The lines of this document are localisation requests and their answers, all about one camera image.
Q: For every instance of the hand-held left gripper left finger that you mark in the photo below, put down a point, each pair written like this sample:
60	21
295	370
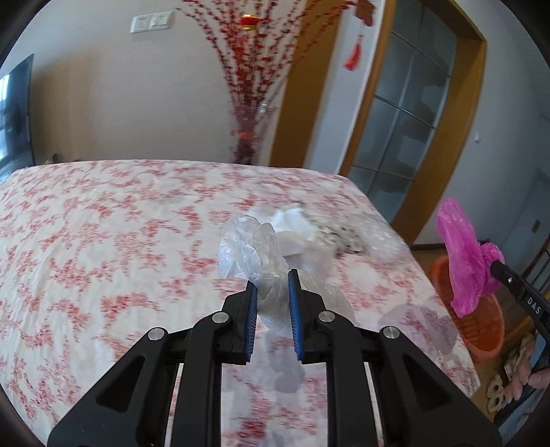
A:
251	318

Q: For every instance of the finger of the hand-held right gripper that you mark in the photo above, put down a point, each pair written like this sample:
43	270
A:
505	275

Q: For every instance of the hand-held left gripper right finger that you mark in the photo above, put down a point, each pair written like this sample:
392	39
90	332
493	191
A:
294	318

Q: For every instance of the pink plastic bag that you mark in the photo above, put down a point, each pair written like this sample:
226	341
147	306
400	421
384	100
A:
462	258

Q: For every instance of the trash basket with red liner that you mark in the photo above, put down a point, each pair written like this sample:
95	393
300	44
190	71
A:
485	331

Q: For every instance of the white plastic bag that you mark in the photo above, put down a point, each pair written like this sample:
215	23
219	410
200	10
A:
296	232

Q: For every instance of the clear printed plastic bag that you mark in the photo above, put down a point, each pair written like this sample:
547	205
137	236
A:
356	236

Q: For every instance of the person's right hand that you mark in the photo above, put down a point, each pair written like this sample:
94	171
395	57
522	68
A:
540	379

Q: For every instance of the floral tablecloth on table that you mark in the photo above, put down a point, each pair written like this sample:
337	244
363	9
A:
107	258

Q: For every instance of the glass vase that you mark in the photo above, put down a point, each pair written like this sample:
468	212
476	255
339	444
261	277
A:
249	133

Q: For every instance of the frosted glass door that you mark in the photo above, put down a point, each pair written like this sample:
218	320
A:
399	107

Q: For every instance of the red decorative branches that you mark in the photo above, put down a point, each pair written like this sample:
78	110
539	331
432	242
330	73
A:
253	64

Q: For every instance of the red hanging ornament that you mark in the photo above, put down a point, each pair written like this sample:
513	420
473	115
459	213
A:
354	60

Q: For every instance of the flat screen television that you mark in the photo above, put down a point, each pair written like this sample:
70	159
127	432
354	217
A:
15	120

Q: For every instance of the wooden door frame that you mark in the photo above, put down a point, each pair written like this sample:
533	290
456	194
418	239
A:
429	150

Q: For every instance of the wooden wall post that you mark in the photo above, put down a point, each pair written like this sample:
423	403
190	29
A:
296	120

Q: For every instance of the white wall switches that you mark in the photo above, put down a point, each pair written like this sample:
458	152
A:
141	23

